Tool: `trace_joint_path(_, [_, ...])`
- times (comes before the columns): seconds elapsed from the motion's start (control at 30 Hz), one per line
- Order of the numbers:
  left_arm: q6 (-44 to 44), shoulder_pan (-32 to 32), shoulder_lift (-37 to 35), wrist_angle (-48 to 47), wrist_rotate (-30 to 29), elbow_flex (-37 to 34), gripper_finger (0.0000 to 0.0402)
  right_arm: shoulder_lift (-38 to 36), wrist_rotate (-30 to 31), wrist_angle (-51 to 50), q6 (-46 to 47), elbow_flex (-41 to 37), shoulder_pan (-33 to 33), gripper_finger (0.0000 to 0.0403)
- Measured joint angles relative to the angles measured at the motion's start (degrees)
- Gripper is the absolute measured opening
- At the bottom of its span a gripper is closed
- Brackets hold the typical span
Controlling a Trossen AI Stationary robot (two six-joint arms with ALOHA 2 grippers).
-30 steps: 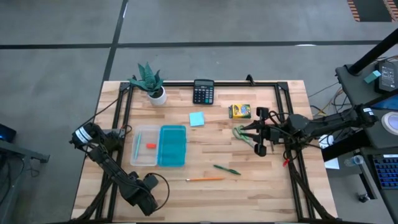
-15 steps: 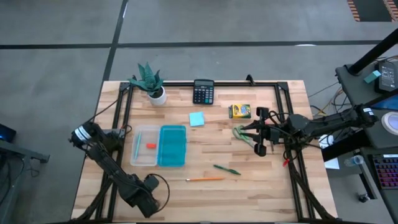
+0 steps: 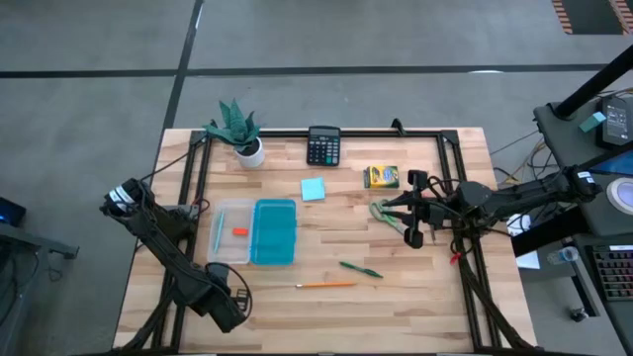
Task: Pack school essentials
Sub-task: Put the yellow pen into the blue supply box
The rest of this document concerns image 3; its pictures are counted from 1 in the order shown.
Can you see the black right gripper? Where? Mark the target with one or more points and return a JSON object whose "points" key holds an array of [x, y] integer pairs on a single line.
{"points": [[435, 225]]}

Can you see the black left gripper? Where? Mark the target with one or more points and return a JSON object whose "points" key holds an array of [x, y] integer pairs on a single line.
{"points": [[212, 292]]}

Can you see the yellow crayon box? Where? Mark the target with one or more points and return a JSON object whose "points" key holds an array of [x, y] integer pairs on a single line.
{"points": [[383, 177]]}

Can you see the dark green pen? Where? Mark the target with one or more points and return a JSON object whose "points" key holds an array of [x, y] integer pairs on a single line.
{"points": [[361, 270]]}

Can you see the orange eraser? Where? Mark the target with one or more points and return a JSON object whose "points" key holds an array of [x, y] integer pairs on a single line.
{"points": [[240, 231]]}

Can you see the yellow pencil with eraser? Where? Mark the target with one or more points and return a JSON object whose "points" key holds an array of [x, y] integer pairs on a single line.
{"points": [[326, 285]]}

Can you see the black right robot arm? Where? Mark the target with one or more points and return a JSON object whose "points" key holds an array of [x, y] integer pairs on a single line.
{"points": [[519, 195]]}

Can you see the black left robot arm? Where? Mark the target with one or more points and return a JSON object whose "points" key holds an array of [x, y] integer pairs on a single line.
{"points": [[158, 232]]}

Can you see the small red clip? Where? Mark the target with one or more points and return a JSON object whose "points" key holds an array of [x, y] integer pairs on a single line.
{"points": [[454, 258]]}

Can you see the small black clamp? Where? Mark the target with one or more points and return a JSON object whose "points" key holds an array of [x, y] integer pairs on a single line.
{"points": [[397, 126]]}

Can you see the teal and clear pencil case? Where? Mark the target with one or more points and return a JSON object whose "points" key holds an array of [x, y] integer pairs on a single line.
{"points": [[274, 232]]}

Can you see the light blue sticky notes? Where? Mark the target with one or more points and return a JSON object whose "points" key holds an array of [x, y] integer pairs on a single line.
{"points": [[313, 189]]}

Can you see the black desk calculator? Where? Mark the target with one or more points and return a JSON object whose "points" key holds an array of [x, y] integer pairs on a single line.
{"points": [[324, 148]]}

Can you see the white paper sheet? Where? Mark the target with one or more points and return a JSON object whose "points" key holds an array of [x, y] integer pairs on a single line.
{"points": [[526, 259]]}

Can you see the clear water bottle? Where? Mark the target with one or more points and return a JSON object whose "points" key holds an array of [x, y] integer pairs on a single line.
{"points": [[564, 255]]}

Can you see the snake plant in white pot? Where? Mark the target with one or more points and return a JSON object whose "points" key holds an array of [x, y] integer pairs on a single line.
{"points": [[249, 155]]}

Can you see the dark grey side desk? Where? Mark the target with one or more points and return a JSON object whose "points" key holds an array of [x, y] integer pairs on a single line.
{"points": [[569, 143]]}

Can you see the black caster wheel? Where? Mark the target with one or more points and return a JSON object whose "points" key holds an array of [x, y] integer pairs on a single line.
{"points": [[578, 314]]}

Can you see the small teal block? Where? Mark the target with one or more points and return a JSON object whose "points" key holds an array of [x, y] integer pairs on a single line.
{"points": [[592, 122]]}

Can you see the blue tablet screen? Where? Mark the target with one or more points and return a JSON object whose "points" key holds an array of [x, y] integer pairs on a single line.
{"points": [[618, 165]]}

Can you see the white round disc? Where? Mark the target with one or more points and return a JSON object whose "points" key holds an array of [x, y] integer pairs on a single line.
{"points": [[624, 195]]}

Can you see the grey equipment cart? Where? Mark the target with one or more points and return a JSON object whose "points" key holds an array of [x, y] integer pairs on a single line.
{"points": [[29, 242]]}

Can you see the black computer keyboard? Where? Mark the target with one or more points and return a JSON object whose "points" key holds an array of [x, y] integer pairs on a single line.
{"points": [[615, 272]]}

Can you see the dark keyboard desk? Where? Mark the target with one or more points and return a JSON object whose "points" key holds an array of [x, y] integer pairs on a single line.
{"points": [[601, 321]]}

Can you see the black diagonal pole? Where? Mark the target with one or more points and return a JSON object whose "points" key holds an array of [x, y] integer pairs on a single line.
{"points": [[593, 84]]}

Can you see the black labelled power box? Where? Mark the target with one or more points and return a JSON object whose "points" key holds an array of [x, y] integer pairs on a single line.
{"points": [[615, 121]]}

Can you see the blue lit device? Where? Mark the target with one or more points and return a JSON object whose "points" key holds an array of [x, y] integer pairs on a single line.
{"points": [[10, 212]]}

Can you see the orange striped floor mat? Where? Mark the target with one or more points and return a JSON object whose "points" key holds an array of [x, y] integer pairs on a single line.
{"points": [[593, 15]]}

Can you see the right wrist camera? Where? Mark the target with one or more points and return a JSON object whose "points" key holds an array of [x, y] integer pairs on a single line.
{"points": [[435, 207]]}

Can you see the black aluminium table frame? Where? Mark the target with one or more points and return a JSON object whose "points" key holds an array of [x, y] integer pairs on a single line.
{"points": [[366, 133]]}

